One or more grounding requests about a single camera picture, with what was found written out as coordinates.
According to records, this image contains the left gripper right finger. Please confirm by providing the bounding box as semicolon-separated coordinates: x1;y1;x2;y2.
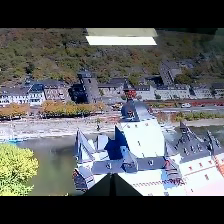
112;172;143;197

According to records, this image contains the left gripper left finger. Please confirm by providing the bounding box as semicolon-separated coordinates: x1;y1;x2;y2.
81;172;113;197

